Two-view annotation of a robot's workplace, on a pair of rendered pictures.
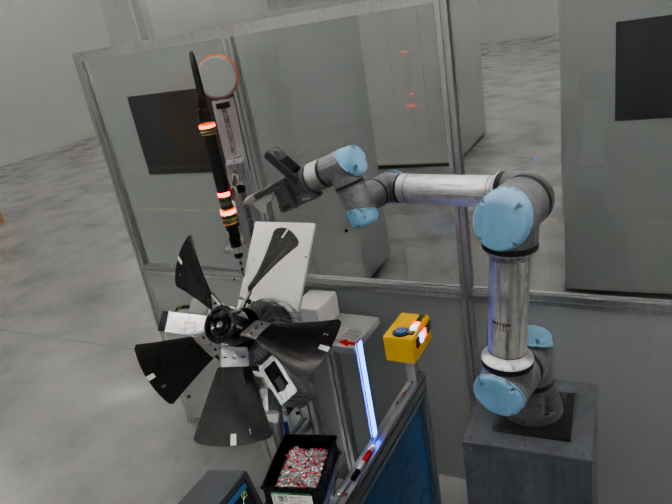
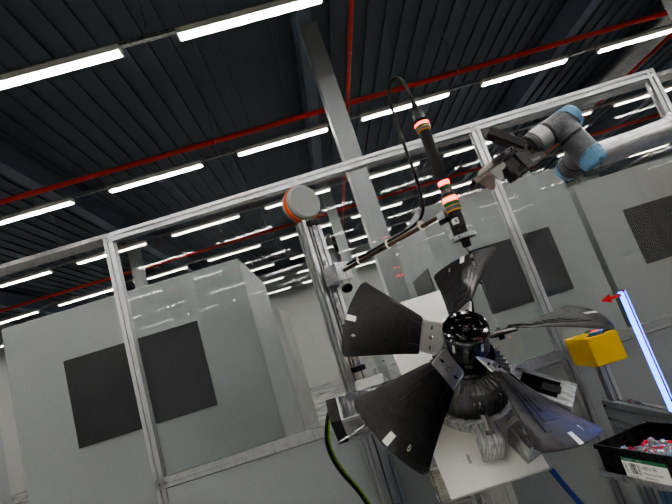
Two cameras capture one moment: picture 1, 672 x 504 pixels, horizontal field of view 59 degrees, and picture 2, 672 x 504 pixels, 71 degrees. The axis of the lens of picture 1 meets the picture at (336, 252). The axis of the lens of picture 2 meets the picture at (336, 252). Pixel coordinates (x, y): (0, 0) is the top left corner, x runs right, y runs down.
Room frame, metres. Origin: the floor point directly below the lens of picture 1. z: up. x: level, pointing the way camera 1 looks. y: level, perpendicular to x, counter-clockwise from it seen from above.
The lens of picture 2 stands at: (0.72, 1.29, 1.26)
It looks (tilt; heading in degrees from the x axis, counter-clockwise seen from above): 12 degrees up; 327
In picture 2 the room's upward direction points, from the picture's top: 18 degrees counter-clockwise
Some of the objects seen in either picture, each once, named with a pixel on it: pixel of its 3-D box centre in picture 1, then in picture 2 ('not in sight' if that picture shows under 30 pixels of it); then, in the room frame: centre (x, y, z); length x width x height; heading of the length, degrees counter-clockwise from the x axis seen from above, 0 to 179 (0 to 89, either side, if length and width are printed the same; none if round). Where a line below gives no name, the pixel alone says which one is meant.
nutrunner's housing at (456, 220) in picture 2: (220, 181); (439, 172); (1.62, 0.28, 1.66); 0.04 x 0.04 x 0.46
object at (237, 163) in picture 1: (236, 169); (337, 274); (2.24, 0.32, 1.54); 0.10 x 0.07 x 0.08; 3
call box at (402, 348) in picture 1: (408, 338); (595, 350); (1.68, -0.18, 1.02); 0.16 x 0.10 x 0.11; 148
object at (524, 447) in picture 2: (267, 401); (526, 439); (1.63, 0.31, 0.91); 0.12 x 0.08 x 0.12; 148
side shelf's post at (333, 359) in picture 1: (344, 415); not in sight; (2.14, 0.09, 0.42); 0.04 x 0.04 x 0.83; 58
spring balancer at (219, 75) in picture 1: (217, 76); (301, 204); (2.33, 0.32, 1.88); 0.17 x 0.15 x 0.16; 58
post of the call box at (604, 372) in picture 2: (411, 364); (607, 380); (1.68, -0.18, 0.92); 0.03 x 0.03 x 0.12; 58
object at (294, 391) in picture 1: (288, 381); (541, 399); (1.62, 0.22, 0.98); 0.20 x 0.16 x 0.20; 148
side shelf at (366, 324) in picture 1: (327, 330); not in sight; (2.14, 0.09, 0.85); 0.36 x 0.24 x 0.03; 58
